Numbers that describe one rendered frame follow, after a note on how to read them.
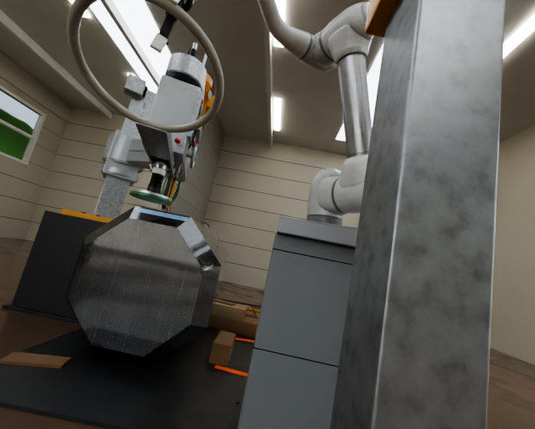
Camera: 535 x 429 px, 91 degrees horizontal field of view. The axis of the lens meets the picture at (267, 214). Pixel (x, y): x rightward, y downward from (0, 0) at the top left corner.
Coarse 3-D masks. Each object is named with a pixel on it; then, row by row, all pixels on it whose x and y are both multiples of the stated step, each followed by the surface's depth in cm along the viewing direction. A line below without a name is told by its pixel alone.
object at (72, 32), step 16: (80, 0) 71; (96, 0) 71; (144, 0) 70; (160, 0) 70; (80, 16) 75; (176, 16) 72; (192, 32) 76; (80, 48) 83; (208, 48) 79; (80, 64) 86; (96, 80) 93; (128, 112) 102; (208, 112) 99; (160, 128) 107; (176, 128) 106; (192, 128) 105
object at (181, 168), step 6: (198, 114) 163; (192, 138) 172; (192, 150) 227; (186, 162) 190; (150, 168) 164; (180, 168) 184; (186, 168) 204; (168, 174) 209; (180, 174) 202; (186, 174) 222; (180, 180) 220
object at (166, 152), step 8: (144, 128) 108; (152, 128) 106; (144, 136) 116; (152, 136) 114; (160, 136) 113; (168, 136) 115; (144, 144) 124; (152, 144) 123; (160, 144) 121; (168, 144) 120; (152, 152) 134; (160, 152) 132; (168, 152) 129; (152, 160) 148; (168, 160) 140; (152, 168) 159
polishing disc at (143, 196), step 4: (132, 192) 137; (136, 192) 135; (140, 192) 135; (144, 192) 135; (136, 196) 143; (140, 196) 140; (144, 196) 138; (148, 196) 135; (152, 196) 136; (156, 196) 137; (148, 200) 150; (152, 200) 147; (156, 200) 144; (160, 200) 141; (164, 200) 140; (168, 200) 143; (164, 204) 154; (168, 204) 150
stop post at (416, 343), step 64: (384, 0) 30; (448, 0) 24; (384, 64) 30; (448, 64) 23; (384, 128) 26; (448, 128) 21; (384, 192) 23; (448, 192) 20; (384, 256) 20; (448, 256) 20; (384, 320) 19; (448, 320) 19; (384, 384) 18; (448, 384) 18
